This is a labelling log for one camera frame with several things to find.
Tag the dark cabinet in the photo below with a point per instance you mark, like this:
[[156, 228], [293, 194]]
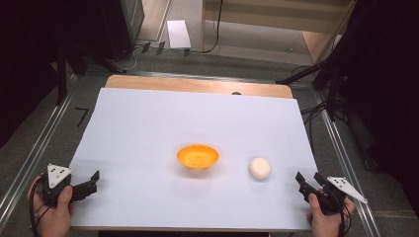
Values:
[[112, 26]]

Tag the white round bun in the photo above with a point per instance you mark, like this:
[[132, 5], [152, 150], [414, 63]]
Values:
[[259, 168]]

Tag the metal floor rail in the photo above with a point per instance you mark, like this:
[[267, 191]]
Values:
[[346, 164], [36, 154]]

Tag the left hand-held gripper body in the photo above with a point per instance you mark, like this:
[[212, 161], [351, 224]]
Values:
[[56, 191]]

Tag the light wooden furniture frame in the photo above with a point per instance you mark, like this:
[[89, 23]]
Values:
[[280, 15]]

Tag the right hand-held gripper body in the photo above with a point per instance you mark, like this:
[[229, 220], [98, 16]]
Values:
[[336, 194]]

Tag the person's right hand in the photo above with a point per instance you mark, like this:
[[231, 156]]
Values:
[[324, 222]]

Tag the white paper sheet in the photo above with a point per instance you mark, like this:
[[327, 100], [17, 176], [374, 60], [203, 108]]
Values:
[[164, 125]]

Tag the orange perforated bowl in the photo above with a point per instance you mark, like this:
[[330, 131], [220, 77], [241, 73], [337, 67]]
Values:
[[197, 157]]

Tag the person's left hand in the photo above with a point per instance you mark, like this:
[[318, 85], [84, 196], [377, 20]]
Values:
[[54, 219]]

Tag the black metal stand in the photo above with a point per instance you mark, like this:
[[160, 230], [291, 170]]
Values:
[[332, 89], [62, 75]]

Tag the white flat box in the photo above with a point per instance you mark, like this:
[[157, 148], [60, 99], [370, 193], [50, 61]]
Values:
[[178, 34]]

